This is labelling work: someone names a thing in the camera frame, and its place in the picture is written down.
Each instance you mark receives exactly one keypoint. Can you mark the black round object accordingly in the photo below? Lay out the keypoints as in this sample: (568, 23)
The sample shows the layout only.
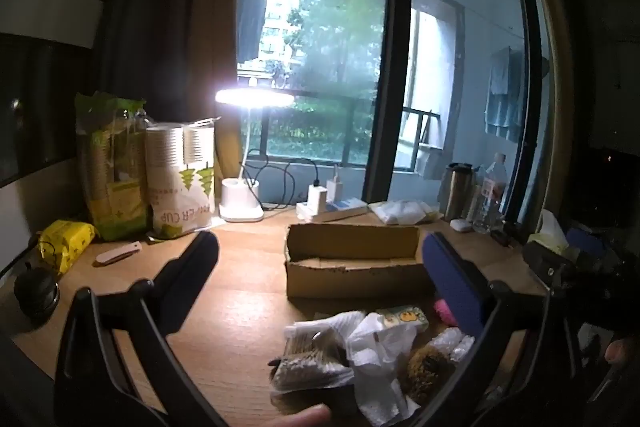
(36, 292)

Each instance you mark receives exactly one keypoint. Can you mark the steel thermos mug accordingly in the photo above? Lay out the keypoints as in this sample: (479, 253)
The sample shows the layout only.
(455, 197)

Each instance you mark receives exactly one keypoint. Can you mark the white square charger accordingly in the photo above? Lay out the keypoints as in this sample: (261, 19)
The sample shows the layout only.
(317, 199)

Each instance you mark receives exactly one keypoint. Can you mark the white tall charger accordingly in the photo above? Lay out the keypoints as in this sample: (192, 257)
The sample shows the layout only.
(335, 189)

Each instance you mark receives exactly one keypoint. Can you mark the cardboard box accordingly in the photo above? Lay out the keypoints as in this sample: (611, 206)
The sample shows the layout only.
(350, 282)

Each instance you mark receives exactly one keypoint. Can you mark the brown loofah scrubber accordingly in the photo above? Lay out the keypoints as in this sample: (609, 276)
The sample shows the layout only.
(430, 369)

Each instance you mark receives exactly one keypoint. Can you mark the white bag of paper cups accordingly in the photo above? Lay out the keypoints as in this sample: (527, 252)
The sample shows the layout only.
(180, 207)

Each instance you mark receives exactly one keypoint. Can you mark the hanging teal towel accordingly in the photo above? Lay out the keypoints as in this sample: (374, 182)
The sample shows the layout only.
(502, 107)

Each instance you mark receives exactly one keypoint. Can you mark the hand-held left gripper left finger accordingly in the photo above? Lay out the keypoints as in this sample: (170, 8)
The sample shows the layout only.
(192, 274)

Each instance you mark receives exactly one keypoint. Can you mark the tan curtain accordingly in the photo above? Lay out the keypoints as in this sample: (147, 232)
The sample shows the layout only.
(220, 32)

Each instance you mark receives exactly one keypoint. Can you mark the pink fluffy item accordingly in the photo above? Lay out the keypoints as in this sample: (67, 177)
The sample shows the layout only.
(444, 311)

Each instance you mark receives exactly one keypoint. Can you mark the white folding pocket knife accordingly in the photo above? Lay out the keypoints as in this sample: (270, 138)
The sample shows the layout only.
(117, 253)

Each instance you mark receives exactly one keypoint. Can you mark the yellow wet wipes packet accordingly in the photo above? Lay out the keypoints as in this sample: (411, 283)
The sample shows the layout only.
(65, 242)

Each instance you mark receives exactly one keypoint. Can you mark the white earbuds case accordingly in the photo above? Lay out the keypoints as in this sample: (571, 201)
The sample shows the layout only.
(461, 225)

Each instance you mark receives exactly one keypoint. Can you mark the yellow tissue pack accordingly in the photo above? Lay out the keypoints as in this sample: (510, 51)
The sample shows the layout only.
(547, 237)

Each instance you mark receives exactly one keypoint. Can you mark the dark curtain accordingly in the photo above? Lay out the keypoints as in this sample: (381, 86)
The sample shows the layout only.
(150, 32)

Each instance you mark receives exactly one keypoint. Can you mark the green cartoon tissue pack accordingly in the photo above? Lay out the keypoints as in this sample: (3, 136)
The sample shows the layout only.
(405, 317)

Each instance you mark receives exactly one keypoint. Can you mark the white cloth packet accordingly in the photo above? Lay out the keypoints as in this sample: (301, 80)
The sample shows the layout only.
(400, 212)

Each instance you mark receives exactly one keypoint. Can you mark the person's left hand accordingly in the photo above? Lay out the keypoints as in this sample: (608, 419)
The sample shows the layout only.
(300, 417)

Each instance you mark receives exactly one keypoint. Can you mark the green bag of paper cups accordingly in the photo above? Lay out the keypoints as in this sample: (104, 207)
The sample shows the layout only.
(112, 207)

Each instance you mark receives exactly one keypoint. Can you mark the white power strip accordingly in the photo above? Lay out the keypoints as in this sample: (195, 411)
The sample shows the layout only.
(345, 208)

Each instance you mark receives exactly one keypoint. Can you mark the white desk lamp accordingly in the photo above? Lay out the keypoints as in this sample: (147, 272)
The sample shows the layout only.
(240, 202)

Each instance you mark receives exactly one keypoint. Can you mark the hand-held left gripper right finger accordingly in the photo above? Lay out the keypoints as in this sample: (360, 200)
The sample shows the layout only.
(450, 279)

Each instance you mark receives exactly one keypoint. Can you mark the white foam wrap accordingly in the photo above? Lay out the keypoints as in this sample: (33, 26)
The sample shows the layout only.
(450, 342)

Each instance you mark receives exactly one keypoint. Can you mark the clear water bottle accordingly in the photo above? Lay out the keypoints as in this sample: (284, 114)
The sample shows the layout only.
(490, 207)

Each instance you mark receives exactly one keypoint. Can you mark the person's right hand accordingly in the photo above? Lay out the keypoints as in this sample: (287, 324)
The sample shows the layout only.
(622, 349)

